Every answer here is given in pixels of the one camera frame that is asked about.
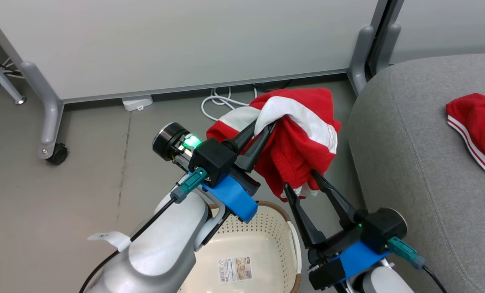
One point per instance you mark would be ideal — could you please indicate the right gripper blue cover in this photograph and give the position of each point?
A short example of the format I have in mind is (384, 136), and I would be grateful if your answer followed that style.
(340, 260)

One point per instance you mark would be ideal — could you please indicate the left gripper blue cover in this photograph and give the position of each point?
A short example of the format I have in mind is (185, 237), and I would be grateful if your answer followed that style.
(234, 195)

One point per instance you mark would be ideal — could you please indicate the red garment wide white bands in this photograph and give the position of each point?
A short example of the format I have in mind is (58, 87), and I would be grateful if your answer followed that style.
(299, 150)

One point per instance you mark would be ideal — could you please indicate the red garment thin white stripes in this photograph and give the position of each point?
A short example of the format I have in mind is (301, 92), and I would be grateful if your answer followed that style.
(474, 122)

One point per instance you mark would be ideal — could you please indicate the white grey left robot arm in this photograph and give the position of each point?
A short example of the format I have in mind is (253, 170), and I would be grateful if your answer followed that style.
(161, 256)

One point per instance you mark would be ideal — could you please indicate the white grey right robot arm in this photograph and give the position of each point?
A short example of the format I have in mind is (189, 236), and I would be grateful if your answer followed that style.
(384, 283)

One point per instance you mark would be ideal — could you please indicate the grey fabric sofa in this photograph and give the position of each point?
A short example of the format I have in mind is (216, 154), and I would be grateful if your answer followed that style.
(421, 162)

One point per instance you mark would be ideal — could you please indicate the white perforated laundry basket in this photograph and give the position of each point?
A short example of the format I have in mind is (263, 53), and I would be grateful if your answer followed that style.
(266, 244)

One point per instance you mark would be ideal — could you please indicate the paper label sticker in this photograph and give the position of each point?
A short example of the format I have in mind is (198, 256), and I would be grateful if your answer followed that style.
(234, 269)

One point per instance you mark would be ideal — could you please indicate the white power adapter box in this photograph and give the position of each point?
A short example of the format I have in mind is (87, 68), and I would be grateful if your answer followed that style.
(136, 102)

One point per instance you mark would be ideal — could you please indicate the white paper tag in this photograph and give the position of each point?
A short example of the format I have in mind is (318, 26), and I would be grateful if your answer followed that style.
(112, 239)

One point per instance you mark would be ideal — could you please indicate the black caster wheel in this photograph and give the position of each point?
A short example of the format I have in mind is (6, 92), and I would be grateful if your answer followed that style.
(57, 154)

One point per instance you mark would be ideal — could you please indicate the grey metal table leg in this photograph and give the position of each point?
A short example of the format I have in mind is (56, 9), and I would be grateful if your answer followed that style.
(0, 77)

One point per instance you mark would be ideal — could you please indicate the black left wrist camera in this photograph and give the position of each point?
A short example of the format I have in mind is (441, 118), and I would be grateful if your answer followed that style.
(212, 158)

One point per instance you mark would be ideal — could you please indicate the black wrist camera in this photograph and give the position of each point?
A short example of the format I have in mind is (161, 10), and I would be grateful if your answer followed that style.
(212, 158)
(382, 228)

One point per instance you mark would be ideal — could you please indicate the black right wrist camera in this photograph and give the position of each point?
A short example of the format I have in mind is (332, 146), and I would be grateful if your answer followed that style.
(382, 228)

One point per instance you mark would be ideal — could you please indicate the white partition board grey frame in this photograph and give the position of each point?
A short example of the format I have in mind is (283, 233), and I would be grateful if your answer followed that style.
(185, 44)

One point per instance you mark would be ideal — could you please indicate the white partition panel dark frame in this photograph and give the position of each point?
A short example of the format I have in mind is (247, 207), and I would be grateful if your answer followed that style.
(449, 28)

